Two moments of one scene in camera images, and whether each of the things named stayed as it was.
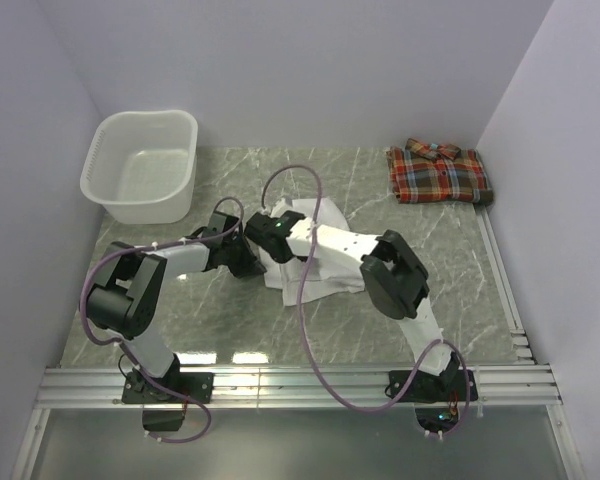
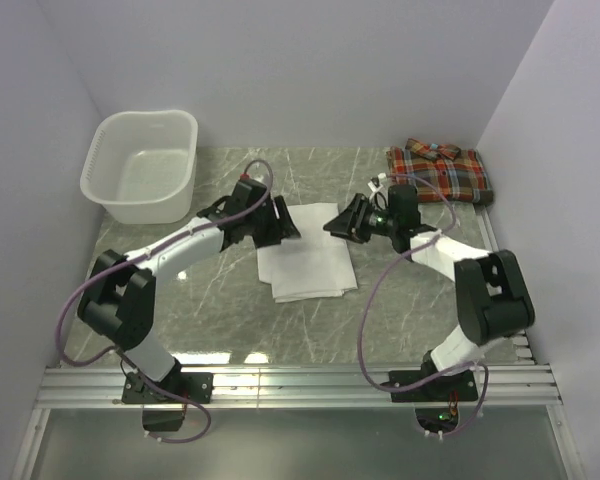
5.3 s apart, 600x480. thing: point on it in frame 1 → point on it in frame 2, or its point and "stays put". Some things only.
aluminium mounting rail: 295,386 stays put
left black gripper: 250,265 → 282,227
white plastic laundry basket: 141,166 stays put
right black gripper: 303,258 → 350,224
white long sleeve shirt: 327,273 stays put
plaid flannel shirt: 434,172 stays put
